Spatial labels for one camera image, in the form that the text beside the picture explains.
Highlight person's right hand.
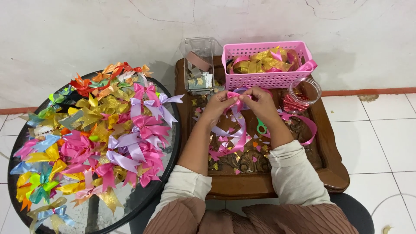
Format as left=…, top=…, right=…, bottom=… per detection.
left=239, top=86, right=281, bottom=128

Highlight person's left hand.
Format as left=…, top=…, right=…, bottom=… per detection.
left=203, top=90, right=241, bottom=125

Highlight pink ribbon bow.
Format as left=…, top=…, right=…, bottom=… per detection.
left=224, top=91, right=253, bottom=115

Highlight pink plastic basket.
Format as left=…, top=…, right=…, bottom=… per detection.
left=222, top=41, right=318, bottom=91

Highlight heap of gold pink ribbons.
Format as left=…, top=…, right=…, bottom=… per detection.
left=226, top=46, right=318, bottom=75

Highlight lilac ribbon strip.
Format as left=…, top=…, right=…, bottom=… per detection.
left=211, top=114, right=248, bottom=140

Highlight scattered ribbon scraps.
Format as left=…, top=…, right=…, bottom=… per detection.
left=192, top=94, right=293, bottom=176

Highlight clear round plastic jar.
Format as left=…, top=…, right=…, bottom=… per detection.
left=282, top=77, right=322, bottom=115

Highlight dusty pink ribbon roll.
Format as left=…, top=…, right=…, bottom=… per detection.
left=185, top=51, right=212, bottom=72

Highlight clear rectangular plastic container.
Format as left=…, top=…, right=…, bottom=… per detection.
left=183, top=36, right=225, bottom=96

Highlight long pink ribbon strip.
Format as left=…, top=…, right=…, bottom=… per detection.
left=265, top=110, right=318, bottom=146

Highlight carved brown wooden table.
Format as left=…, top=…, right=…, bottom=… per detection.
left=174, top=56, right=350, bottom=200

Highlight round glass table black rim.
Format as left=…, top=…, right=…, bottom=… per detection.
left=7, top=70, right=182, bottom=234

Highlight pile of colourful ribbon bows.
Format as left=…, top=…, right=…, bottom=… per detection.
left=10, top=61, right=185, bottom=234

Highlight black seat cushion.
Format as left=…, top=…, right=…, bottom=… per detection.
left=330, top=193, right=375, bottom=234

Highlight green handled scissors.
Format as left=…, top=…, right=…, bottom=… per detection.
left=256, top=117, right=268, bottom=136

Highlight bundle of red wire ties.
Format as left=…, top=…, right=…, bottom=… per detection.
left=282, top=92, right=311, bottom=114

